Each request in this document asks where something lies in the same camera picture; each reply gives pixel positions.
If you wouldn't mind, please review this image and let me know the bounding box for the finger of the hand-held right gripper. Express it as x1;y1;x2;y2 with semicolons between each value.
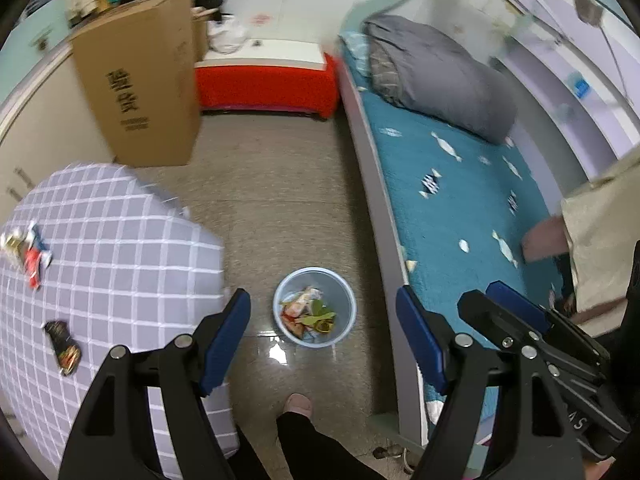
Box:
485;281;612;367
457;290;551;361

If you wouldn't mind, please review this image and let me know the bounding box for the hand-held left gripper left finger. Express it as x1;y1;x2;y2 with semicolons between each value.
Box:
59;287;252;480

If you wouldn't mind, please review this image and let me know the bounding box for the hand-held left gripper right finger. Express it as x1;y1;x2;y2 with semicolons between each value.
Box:
395;285;586;480

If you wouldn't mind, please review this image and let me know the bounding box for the light blue plastic bin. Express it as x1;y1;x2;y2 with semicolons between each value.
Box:
272;266;358;349

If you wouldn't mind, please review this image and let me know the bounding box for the red brown snack bag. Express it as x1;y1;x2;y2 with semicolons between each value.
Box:
280;287;323;322

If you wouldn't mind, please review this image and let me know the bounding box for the green wrapper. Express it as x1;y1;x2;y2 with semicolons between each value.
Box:
295;310;336;333

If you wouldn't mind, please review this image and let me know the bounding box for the pink cloth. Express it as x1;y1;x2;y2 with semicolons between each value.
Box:
521;217;571;263

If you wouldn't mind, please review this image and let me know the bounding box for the pink slipper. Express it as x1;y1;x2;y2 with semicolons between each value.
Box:
282;392;314;419

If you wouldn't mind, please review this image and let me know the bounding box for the beige cloth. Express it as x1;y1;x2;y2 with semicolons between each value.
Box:
560;160;640;312

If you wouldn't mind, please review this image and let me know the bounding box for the bed with teal sheet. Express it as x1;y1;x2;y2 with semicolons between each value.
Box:
337;0;640;461

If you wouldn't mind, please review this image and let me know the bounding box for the person's black trouser leg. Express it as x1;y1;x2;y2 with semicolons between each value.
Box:
276;410;389;480
220;422;274;480

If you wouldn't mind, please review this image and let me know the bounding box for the grey checked tablecloth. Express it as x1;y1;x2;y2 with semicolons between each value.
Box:
0;161;242;480

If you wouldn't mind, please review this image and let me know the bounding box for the black wrapper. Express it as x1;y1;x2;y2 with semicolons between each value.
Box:
43;320;82;377

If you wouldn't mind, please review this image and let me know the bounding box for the red packet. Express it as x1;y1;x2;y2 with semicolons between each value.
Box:
22;246;54;291

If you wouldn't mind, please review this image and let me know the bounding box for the grey blanket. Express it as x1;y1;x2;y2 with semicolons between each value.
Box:
362;14;519;144

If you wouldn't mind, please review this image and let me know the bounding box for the white cigarette box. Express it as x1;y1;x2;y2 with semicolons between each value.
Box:
0;222;41;262

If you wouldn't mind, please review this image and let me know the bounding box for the red storage bench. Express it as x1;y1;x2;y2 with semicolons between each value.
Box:
192;40;342;122

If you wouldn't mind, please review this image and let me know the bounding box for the tall cardboard box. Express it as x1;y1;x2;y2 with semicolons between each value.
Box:
67;0;204;169

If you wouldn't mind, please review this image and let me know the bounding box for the white cabinet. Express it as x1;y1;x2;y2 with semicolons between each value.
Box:
0;40;117;222

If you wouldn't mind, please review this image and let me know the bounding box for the white plastic bag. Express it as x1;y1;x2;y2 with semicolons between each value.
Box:
207;15;249;54

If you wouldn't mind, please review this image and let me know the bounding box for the teal cabinet drawer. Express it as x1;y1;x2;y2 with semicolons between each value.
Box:
0;5;76;111

